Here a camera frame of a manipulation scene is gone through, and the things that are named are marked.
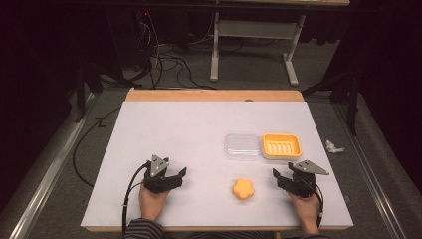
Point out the black metal stand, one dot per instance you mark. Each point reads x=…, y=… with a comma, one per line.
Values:
x=353, y=99
x=81, y=93

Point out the yellow soap dish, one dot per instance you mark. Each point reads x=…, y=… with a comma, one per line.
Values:
x=282, y=146

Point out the white metal desk frame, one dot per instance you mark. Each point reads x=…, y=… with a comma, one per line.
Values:
x=255, y=29

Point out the person's right hand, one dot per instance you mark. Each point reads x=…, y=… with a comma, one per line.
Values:
x=307, y=209

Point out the metal floor rail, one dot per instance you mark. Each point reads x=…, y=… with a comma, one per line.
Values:
x=375, y=172
x=49, y=169

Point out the wooden table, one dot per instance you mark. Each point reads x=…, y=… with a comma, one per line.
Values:
x=212, y=95

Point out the person's left hand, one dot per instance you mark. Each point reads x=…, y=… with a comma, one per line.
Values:
x=152, y=204

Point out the clear plastic lid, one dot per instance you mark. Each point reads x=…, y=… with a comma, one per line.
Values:
x=243, y=146

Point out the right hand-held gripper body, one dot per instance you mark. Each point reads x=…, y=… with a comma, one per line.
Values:
x=303, y=184

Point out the orange flower-shaped soap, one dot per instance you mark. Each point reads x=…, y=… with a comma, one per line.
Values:
x=243, y=189

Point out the crumpled white paper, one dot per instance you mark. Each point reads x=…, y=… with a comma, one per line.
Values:
x=333, y=147

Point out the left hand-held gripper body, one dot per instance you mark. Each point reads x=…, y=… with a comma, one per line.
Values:
x=156, y=166

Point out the white table mat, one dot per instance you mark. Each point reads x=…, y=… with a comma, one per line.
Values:
x=185, y=139

